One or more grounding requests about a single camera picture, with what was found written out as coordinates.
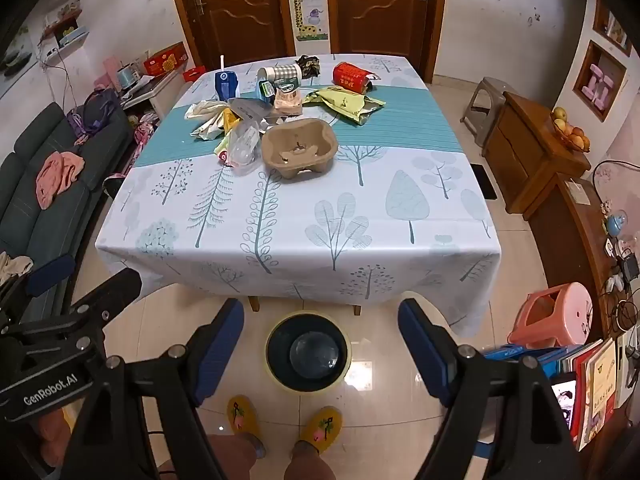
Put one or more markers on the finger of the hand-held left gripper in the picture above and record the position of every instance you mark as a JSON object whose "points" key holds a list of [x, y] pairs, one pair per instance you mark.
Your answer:
{"points": [[50, 275], [115, 290]]}

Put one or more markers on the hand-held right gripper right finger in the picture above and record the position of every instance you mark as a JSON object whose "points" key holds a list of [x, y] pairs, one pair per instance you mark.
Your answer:
{"points": [[425, 355]]}

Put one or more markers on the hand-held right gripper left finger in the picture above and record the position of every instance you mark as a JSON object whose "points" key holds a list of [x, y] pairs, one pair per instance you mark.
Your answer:
{"points": [[220, 355]]}

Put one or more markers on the yellow rimmed trash bin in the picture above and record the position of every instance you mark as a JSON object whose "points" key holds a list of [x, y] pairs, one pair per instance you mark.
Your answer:
{"points": [[280, 345]]}

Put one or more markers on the clear plastic bag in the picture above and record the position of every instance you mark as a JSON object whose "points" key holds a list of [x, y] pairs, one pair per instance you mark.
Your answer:
{"points": [[242, 147]]}

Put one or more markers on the white paper bag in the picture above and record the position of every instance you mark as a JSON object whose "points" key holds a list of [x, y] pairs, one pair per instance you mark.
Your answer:
{"points": [[205, 110]]}

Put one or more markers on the yellow wrapper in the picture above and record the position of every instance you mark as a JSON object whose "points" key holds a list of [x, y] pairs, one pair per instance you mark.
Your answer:
{"points": [[228, 121]]}

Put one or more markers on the grey foil packet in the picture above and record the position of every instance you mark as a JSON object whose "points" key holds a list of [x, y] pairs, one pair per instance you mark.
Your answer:
{"points": [[250, 109]]}

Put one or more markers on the cardboard cup carrier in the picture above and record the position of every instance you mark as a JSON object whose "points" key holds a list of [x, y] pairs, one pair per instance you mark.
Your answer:
{"points": [[320, 150]]}

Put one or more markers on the blue drink carton with straw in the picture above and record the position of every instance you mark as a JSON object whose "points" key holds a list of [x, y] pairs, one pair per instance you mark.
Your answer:
{"points": [[226, 85]]}

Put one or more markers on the blue packet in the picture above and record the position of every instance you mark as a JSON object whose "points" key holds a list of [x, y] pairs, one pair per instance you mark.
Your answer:
{"points": [[263, 91]]}

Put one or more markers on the pink packet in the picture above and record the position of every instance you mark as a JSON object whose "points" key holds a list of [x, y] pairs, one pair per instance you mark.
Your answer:
{"points": [[289, 104]]}

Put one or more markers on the green yellow snack bag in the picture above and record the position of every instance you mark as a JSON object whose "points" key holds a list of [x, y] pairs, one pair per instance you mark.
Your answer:
{"points": [[345, 102]]}

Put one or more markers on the green tissue packet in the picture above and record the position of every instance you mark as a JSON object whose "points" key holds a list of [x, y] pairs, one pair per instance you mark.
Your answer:
{"points": [[287, 86]]}

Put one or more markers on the silver metal can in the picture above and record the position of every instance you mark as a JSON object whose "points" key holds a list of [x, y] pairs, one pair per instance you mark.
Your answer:
{"points": [[285, 72]]}

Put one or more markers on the red snack bag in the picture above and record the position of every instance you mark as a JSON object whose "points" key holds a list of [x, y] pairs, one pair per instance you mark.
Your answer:
{"points": [[350, 77]]}

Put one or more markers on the person's left hand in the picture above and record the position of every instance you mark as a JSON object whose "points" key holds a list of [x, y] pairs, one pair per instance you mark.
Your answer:
{"points": [[50, 435]]}

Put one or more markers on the beige cloth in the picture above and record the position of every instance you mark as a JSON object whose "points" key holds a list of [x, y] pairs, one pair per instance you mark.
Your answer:
{"points": [[15, 266]]}

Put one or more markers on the dark green sofa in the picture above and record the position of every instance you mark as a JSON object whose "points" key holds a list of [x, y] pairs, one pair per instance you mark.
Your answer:
{"points": [[30, 230]]}

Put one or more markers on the yellow embroidered slipper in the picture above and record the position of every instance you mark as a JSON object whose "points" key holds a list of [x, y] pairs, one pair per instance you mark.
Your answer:
{"points": [[242, 417], [320, 427]]}

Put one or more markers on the blue plastic stool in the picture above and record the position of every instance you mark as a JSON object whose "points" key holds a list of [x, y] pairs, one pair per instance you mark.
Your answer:
{"points": [[520, 352]]}

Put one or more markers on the pink cloth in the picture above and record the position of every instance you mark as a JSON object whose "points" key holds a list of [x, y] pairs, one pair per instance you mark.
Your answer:
{"points": [[55, 180]]}

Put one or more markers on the person's left leg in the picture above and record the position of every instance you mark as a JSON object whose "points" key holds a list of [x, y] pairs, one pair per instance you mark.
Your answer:
{"points": [[232, 460]]}

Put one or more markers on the person's leg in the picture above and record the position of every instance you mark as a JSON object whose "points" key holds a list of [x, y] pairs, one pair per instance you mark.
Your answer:
{"points": [[307, 465], [232, 460]]}

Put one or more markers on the person's right leg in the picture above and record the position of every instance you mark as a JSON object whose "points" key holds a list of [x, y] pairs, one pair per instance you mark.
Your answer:
{"points": [[307, 465]]}

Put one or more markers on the phone with lit screen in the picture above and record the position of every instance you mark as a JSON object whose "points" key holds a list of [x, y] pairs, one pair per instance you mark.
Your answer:
{"points": [[565, 400]]}

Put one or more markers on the pink plastic stool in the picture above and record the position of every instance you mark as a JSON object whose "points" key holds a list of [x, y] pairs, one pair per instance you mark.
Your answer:
{"points": [[570, 310]]}

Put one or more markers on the tree print tablecloth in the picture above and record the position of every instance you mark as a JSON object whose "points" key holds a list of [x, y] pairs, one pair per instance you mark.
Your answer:
{"points": [[300, 220]]}

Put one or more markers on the purple bag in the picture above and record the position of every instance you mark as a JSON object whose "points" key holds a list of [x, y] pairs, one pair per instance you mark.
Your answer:
{"points": [[95, 110]]}

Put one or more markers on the stack of books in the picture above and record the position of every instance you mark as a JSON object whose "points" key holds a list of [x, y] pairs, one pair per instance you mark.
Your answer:
{"points": [[600, 385]]}

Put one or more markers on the long wooden sideboard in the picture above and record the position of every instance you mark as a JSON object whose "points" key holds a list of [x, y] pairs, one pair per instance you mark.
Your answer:
{"points": [[565, 240]]}

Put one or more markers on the black floor mat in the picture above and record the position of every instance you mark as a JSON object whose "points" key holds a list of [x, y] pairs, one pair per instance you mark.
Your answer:
{"points": [[484, 182]]}

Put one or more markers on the white side table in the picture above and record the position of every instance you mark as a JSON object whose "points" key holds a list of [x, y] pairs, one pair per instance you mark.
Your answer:
{"points": [[160, 90]]}

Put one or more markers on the light blue pot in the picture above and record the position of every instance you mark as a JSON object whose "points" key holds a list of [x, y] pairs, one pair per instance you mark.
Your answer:
{"points": [[127, 75]]}

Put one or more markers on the wooden cabinet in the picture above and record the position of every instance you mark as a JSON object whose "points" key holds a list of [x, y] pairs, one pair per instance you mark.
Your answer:
{"points": [[525, 160]]}

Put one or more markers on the small red box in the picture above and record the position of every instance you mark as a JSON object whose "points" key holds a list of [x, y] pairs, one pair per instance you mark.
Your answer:
{"points": [[192, 75]]}

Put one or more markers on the small blue toy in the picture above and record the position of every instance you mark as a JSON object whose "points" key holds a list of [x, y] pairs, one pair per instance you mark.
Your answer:
{"points": [[616, 225]]}

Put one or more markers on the large red box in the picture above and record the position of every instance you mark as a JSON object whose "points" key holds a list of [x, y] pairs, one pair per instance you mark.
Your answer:
{"points": [[165, 60]]}

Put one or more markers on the grey plastic stool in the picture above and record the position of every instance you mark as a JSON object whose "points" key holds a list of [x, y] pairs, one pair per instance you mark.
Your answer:
{"points": [[487, 90]]}

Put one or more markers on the pink ornament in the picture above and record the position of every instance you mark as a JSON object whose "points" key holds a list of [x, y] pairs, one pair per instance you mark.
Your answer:
{"points": [[600, 82]]}

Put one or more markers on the giraffe growth chart poster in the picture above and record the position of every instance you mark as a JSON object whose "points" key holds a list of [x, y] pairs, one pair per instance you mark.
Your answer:
{"points": [[307, 10]]}

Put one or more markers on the wall shelf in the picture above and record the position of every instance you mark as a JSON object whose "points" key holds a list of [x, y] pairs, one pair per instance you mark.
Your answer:
{"points": [[65, 37]]}

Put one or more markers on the large wall niche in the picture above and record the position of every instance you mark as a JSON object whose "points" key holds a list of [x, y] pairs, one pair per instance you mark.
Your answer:
{"points": [[600, 80]]}

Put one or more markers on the small wall niche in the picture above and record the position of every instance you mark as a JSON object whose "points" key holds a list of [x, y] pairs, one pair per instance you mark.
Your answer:
{"points": [[612, 25]]}

